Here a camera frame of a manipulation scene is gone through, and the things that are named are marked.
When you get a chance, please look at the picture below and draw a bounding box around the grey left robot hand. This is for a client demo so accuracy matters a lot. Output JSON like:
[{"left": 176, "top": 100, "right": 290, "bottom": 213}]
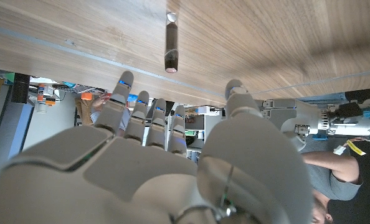
[{"left": 261, "top": 98, "right": 323, "bottom": 152}]

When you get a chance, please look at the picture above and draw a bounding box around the dark lipstick tube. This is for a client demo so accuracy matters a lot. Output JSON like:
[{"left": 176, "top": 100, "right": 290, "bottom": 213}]
[{"left": 164, "top": 11, "right": 179, "bottom": 74}]

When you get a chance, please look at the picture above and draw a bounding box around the computer monitor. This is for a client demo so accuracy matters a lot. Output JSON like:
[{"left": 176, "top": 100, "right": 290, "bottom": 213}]
[{"left": 0, "top": 85, "right": 35, "bottom": 170}]

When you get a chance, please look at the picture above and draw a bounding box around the seated person grey t-shirt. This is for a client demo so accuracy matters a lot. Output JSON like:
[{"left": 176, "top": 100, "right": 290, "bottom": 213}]
[{"left": 90, "top": 93, "right": 131, "bottom": 135}]

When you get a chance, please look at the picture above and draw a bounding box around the white shelf unit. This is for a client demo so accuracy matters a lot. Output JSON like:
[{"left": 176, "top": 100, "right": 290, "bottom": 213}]
[{"left": 184, "top": 105, "right": 227, "bottom": 163}]

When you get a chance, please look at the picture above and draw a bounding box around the black monitor stand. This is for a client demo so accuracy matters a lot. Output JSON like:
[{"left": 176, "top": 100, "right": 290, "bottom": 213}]
[{"left": 11, "top": 73, "right": 31, "bottom": 104}]

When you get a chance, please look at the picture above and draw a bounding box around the standing person in jeans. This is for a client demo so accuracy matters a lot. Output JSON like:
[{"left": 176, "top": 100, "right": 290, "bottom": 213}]
[{"left": 300, "top": 151, "right": 370, "bottom": 224}]

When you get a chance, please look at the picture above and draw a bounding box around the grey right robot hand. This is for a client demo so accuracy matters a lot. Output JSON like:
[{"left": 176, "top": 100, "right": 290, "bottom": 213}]
[{"left": 0, "top": 70, "right": 315, "bottom": 224}]

